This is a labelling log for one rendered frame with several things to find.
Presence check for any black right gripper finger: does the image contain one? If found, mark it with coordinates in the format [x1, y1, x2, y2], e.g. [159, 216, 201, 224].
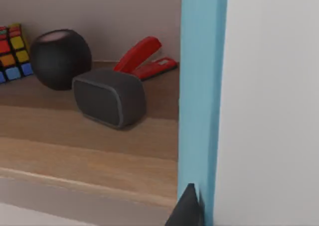
[164, 183, 206, 226]

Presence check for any wooden shelf board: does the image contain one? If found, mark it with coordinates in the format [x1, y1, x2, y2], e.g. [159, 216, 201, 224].
[0, 60, 180, 210]

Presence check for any light blue cabinet panel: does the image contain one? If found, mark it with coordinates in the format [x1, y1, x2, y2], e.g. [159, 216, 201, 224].
[177, 0, 229, 226]

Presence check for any dark grey rectangular speaker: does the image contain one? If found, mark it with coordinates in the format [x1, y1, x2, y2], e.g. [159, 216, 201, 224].
[72, 68, 147, 130]

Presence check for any red stapler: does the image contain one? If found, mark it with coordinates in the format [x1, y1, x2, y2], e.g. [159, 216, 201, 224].
[113, 36, 178, 81]

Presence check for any black round speaker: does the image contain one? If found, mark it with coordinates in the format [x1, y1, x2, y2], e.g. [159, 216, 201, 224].
[29, 28, 93, 91]

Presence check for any colourful puzzle cube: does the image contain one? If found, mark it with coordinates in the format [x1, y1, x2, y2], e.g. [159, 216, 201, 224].
[0, 23, 34, 84]

